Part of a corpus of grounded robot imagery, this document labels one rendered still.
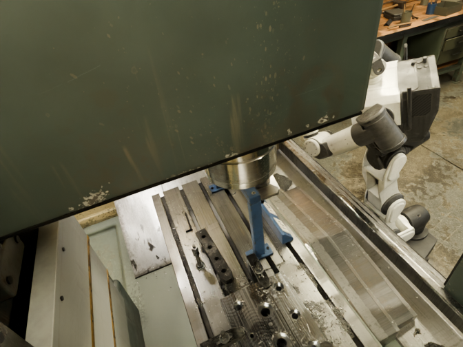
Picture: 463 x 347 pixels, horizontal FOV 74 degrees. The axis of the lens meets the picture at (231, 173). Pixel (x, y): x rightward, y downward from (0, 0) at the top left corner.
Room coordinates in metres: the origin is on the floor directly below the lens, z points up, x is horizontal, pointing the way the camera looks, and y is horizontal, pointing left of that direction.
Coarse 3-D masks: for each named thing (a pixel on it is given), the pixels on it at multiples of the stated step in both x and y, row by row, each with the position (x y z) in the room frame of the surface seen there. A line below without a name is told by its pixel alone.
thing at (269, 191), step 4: (260, 188) 0.74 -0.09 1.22; (264, 188) 0.74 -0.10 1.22; (268, 188) 0.73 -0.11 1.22; (272, 188) 0.73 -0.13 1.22; (276, 188) 0.73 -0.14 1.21; (260, 192) 0.72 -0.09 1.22; (264, 192) 0.72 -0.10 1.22; (268, 192) 0.72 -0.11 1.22; (272, 192) 0.71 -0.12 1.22; (276, 192) 0.71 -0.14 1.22; (260, 196) 0.70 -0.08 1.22; (264, 196) 0.70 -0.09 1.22; (268, 196) 0.70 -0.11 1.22
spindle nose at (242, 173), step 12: (252, 156) 0.44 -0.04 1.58; (264, 156) 0.45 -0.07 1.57; (276, 156) 0.49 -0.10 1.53; (216, 168) 0.45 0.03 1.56; (228, 168) 0.44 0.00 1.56; (240, 168) 0.44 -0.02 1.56; (252, 168) 0.44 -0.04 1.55; (264, 168) 0.45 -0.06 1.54; (216, 180) 0.46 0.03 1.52; (228, 180) 0.44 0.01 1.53; (240, 180) 0.44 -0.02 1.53; (252, 180) 0.44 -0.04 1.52; (264, 180) 0.45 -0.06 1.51
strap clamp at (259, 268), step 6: (246, 258) 0.63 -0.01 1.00; (252, 258) 0.62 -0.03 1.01; (252, 264) 0.59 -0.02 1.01; (258, 264) 0.56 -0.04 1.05; (252, 270) 0.58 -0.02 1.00; (258, 270) 0.56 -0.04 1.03; (264, 270) 0.56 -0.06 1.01; (252, 276) 0.59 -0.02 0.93; (258, 276) 0.55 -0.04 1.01; (264, 276) 0.54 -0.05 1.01; (264, 282) 0.52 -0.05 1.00
